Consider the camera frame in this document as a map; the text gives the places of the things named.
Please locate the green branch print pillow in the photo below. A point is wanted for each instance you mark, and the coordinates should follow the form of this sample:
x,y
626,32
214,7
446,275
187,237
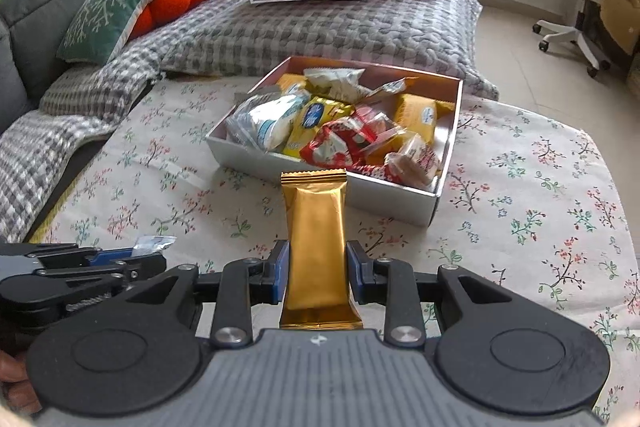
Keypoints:
x,y
115,7

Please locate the small yellow blue label packet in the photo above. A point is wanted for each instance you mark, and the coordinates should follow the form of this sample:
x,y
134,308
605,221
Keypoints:
x,y
320,122

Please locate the small red white snack packet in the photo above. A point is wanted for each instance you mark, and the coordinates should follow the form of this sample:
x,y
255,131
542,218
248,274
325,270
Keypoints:
x,y
372,172

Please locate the gold snack packet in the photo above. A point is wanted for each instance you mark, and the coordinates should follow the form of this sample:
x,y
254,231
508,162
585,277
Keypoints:
x,y
315,232

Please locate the grey checkered blanket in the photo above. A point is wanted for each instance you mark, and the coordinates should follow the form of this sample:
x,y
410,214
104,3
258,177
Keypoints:
x,y
350,27

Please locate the small clear snack packet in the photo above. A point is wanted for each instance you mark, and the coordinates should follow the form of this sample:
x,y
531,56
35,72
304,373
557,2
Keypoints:
x,y
155,244

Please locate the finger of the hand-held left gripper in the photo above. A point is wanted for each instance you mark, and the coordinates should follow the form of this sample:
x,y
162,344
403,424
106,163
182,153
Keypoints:
x,y
50,302
115,257

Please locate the floral cloth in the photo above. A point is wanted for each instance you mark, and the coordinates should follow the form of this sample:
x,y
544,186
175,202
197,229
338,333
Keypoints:
x,y
525,207

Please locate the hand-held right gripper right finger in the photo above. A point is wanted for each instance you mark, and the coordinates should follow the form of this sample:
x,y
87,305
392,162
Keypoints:
x,y
356,274

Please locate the dark grey sofa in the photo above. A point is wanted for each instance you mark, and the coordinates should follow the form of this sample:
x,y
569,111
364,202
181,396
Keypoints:
x,y
35,7

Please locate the clear brown cake packet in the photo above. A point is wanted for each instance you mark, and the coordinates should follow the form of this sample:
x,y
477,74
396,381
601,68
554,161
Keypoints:
x,y
415,162

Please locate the white shallow cardboard box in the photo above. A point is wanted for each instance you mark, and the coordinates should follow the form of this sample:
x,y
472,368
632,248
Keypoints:
x,y
390,202

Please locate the person's left hand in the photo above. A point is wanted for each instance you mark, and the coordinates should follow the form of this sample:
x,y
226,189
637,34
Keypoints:
x,y
15,392

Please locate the large yellow snack packet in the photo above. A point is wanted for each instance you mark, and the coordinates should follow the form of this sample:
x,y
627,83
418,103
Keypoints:
x,y
290,83

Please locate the pink snack packet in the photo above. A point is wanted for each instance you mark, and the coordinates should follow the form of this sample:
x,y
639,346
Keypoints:
x,y
375,117

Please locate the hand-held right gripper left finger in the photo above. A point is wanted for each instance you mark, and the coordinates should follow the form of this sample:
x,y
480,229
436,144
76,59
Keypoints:
x,y
281,274

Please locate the clear white cake packet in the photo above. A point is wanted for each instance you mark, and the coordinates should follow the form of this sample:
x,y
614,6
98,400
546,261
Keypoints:
x,y
270,122

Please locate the grey white snack packet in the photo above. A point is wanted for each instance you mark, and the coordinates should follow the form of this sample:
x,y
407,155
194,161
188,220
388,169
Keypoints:
x,y
335,84
385,88

